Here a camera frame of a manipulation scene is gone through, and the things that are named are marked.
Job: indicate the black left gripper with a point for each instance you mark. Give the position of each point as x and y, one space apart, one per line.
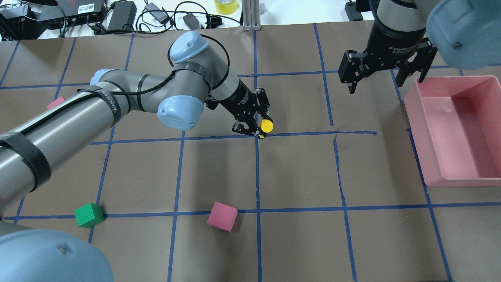
243 101

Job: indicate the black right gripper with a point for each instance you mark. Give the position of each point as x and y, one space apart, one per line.
393 41

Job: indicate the yellow push button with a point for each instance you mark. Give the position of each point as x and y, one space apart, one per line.
265 127

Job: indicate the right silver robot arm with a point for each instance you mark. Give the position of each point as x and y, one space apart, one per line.
465 32

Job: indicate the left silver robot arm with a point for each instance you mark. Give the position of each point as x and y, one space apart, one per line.
33 151

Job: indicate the black power adapter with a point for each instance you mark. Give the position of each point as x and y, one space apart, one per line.
351 11

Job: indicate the pink plastic bin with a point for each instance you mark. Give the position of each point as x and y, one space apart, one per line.
455 123

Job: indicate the pink cube near centre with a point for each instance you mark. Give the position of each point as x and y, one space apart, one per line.
222 216

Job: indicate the pink cube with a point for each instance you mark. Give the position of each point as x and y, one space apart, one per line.
222 216
55 103

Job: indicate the yellow tape roll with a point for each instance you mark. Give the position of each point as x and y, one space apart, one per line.
226 7

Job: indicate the black laptop power brick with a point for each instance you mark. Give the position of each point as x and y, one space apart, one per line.
122 16

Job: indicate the green cube near base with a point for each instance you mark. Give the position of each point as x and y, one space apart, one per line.
89 215

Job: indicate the pink cube far side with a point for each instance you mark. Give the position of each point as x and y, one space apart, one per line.
55 103

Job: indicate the aluminium frame post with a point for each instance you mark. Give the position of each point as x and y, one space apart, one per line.
251 15

